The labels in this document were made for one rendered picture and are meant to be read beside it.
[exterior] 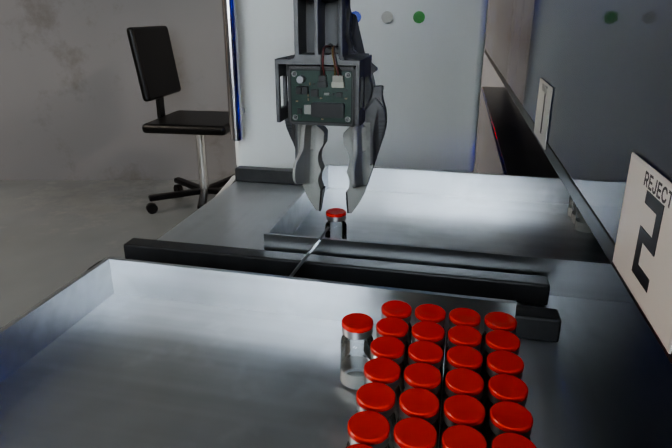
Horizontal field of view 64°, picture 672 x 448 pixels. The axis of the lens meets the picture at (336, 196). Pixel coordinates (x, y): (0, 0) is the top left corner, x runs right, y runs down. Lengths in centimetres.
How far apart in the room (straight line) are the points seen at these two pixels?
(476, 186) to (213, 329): 43
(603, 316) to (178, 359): 34
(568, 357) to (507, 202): 34
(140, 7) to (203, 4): 41
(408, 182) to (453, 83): 40
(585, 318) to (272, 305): 26
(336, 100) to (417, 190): 33
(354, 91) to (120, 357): 27
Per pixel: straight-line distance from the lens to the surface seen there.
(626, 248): 30
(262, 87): 111
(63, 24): 408
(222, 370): 40
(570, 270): 51
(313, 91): 45
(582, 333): 47
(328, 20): 46
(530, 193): 75
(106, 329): 47
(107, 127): 407
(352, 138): 51
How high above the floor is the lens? 111
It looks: 19 degrees down
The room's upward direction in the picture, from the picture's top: straight up
